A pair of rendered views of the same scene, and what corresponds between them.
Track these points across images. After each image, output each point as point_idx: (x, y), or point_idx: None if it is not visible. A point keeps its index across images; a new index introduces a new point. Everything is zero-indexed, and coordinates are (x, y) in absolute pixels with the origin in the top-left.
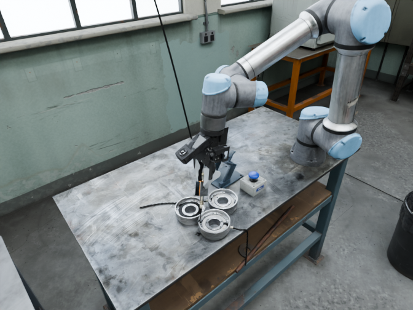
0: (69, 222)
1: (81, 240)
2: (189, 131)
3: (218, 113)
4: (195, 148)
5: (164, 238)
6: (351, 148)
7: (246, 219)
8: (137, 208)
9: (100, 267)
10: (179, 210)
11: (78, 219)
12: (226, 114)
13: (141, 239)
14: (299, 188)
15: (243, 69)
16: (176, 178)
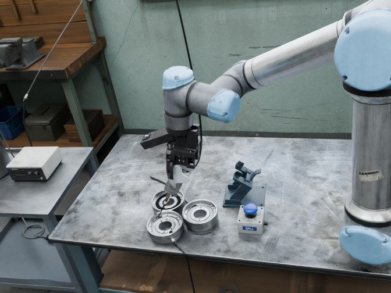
0: (106, 158)
1: (95, 175)
2: (199, 122)
3: (169, 111)
4: (153, 138)
5: (130, 211)
6: (370, 252)
7: (199, 246)
8: (149, 176)
9: (80, 200)
10: (161, 196)
11: (112, 160)
12: (184, 116)
13: (119, 200)
14: (298, 263)
15: (243, 72)
16: (208, 171)
